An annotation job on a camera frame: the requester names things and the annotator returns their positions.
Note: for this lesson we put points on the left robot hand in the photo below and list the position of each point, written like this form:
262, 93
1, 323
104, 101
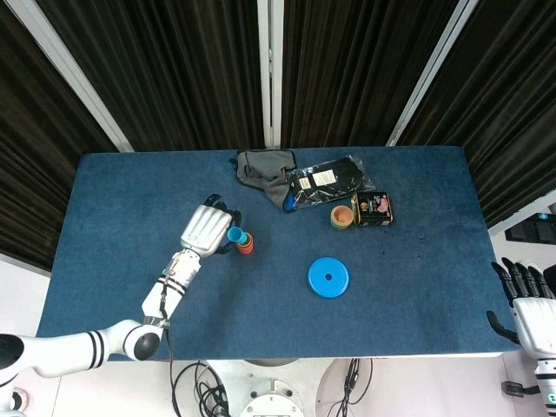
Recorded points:
204, 230

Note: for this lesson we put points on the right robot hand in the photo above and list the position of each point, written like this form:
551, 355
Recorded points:
538, 323

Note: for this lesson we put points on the cyan plastic cup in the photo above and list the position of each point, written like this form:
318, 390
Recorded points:
234, 234

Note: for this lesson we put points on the orange plastic cup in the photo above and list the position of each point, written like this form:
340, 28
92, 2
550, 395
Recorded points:
246, 250

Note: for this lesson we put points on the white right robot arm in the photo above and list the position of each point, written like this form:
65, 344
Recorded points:
547, 378

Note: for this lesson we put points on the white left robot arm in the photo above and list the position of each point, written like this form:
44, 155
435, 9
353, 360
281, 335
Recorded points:
169, 295

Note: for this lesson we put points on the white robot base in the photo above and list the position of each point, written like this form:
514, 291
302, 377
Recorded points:
269, 391

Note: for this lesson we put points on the green and orange wooden cup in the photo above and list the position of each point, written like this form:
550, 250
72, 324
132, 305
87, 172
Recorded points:
341, 216

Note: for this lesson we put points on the small black device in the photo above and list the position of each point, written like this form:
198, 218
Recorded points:
514, 388

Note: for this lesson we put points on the blue velvet table cover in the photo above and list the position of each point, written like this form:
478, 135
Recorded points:
130, 195

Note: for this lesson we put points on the grey crumpled cloth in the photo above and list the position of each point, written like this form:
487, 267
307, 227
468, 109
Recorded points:
260, 169

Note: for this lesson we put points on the black monitor screen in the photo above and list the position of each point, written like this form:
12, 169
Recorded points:
530, 232

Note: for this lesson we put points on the blue disc with hole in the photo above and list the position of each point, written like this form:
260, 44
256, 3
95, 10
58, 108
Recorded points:
319, 284

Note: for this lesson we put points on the black socks in plastic bag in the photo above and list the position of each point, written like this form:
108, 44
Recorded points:
343, 174

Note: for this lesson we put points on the dark pleated curtain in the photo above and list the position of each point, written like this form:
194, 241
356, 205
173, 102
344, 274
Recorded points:
174, 65

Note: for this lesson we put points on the black rectangular tin can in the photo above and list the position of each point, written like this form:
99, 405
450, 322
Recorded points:
373, 208

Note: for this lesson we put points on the white vertical frame post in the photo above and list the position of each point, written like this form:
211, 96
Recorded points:
269, 87

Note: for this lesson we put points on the white slanted frame beam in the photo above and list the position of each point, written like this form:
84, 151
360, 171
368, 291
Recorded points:
434, 65
65, 65

